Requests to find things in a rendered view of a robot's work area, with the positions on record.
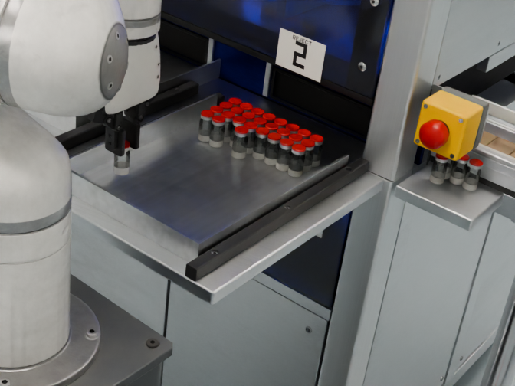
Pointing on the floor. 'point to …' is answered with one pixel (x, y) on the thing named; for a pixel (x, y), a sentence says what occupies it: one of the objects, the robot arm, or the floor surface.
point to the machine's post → (400, 80)
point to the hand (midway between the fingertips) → (122, 135)
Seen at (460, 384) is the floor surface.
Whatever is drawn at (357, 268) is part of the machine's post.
